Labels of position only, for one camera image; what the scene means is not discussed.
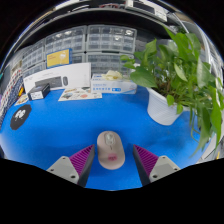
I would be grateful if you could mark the beige computer mouse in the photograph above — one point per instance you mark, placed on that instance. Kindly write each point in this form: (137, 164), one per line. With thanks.
(111, 151)

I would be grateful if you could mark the yellow and blue box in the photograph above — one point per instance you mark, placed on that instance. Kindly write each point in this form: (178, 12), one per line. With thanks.
(58, 59)

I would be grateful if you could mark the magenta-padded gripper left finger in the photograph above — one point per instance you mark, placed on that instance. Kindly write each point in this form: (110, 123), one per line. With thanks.
(66, 168)

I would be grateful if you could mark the white blue glove box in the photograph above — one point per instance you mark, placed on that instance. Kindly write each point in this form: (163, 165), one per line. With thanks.
(110, 86)

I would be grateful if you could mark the black round mouse pad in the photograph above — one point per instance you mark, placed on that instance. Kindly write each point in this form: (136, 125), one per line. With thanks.
(20, 116)

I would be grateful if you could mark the white keyboard packaging box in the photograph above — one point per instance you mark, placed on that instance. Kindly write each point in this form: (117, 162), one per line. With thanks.
(76, 73)

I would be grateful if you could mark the small black product box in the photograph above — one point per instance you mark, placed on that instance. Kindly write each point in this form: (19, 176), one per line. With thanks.
(38, 92)

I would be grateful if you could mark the green plant in white pot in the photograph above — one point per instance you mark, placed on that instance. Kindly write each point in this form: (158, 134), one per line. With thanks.
(166, 106)

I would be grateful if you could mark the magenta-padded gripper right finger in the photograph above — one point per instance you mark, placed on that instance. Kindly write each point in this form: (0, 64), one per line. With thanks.
(160, 166)

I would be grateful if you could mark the red white checked cloth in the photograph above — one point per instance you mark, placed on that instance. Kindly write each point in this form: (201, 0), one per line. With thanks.
(14, 83)

